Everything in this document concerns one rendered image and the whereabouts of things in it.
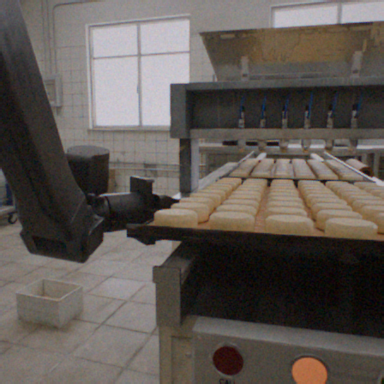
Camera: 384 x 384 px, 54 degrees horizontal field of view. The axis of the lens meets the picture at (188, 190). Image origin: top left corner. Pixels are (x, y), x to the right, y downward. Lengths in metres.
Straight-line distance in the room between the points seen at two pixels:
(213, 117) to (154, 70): 3.74
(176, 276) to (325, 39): 0.88
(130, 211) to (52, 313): 1.69
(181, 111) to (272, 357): 0.82
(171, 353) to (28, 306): 1.87
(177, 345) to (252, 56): 0.87
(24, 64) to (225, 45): 0.87
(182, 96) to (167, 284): 0.79
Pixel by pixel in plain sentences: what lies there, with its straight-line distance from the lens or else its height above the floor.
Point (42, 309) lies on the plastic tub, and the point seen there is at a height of 0.09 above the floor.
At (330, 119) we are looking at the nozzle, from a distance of 1.13.
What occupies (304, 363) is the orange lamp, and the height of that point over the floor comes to 0.82.
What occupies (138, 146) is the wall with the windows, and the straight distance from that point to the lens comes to 4.84.
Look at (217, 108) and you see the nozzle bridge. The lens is 1.18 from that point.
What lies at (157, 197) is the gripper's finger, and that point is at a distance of 0.57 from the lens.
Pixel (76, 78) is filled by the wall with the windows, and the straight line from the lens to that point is 5.32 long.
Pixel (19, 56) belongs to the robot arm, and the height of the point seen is 1.10.
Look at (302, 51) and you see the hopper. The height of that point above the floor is 1.26.
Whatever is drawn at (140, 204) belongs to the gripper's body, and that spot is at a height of 0.94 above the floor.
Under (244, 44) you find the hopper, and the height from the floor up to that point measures 1.28.
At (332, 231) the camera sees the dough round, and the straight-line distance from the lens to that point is 0.41.
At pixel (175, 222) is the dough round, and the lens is 0.41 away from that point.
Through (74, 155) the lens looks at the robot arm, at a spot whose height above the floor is 1.01.
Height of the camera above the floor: 1.05
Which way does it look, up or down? 9 degrees down
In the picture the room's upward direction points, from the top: straight up
